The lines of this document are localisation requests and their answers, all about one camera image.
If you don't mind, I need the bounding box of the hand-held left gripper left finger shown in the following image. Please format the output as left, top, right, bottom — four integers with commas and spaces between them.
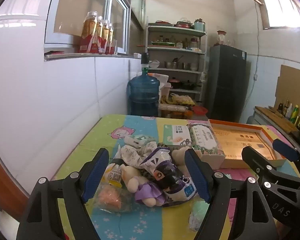
16, 148, 110, 240

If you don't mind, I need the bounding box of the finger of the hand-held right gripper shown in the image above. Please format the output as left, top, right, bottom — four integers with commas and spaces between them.
272, 139, 300, 165
241, 146, 285, 184

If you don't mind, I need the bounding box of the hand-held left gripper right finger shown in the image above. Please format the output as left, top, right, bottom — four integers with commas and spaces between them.
184, 148, 279, 240

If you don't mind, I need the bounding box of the yellow white packet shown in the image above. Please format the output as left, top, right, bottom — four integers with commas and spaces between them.
101, 164, 123, 187

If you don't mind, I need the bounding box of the orange gift box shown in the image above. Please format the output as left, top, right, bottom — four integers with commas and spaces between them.
209, 119, 287, 169

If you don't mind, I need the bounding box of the plush bear purple dress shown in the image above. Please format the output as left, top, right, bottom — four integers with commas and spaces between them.
120, 165, 165, 207

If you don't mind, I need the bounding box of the purple cartoon plastic packet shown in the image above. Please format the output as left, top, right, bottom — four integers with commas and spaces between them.
140, 147, 198, 207

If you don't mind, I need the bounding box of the green yellow bottle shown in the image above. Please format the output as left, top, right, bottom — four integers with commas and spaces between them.
291, 105, 300, 124

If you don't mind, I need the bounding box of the kitchen counter with wooden board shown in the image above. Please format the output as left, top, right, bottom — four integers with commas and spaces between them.
254, 106, 300, 140

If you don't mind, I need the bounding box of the floral tissue pack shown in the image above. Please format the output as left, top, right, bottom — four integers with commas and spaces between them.
186, 122, 227, 169

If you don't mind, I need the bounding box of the green white carton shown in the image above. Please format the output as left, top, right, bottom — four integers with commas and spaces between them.
163, 124, 192, 147

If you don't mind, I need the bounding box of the red plastic basket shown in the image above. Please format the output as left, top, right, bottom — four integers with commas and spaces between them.
191, 106, 208, 115

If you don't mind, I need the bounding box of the wrapped stick bundle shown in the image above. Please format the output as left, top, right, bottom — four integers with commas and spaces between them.
159, 104, 190, 113

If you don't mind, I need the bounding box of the dark refrigerator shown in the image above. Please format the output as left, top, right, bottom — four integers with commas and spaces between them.
206, 44, 247, 123

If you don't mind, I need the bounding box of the black cooking pot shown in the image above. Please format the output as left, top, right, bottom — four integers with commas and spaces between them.
181, 80, 197, 90

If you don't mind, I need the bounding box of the pink plastic cup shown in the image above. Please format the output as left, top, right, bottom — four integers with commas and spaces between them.
161, 82, 172, 98

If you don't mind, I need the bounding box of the blue water jug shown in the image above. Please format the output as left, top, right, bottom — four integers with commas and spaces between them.
127, 71, 160, 117

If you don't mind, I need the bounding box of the red lid cooking pot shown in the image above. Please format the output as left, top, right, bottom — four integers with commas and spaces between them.
168, 77, 182, 89

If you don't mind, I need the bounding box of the white sack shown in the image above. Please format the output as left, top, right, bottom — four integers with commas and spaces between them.
147, 73, 169, 87

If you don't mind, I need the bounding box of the steel cup with utensils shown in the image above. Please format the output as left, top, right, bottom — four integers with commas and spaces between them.
164, 57, 178, 69

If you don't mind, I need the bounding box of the red lid glass jar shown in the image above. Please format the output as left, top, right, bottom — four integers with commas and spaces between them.
217, 30, 227, 46

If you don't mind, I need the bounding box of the black white water pump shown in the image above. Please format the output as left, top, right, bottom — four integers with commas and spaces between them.
140, 52, 150, 74

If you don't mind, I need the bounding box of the high barred window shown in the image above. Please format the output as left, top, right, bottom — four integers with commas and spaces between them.
255, 0, 300, 30

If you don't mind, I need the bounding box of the metal shelf rack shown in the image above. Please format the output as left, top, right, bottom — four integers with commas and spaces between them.
145, 23, 207, 105

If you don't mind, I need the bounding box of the red pot with glass lid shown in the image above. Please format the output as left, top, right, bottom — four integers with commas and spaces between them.
175, 17, 193, 28

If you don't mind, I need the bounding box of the white sliding window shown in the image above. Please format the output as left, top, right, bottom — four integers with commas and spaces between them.
44, 0, 145, 55

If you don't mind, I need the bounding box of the cardboard wall sheet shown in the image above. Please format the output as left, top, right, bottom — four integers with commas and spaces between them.
275, 64, 300, 109

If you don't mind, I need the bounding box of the brown wooden frame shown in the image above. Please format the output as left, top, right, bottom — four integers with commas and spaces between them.
0, 137, 34, 222

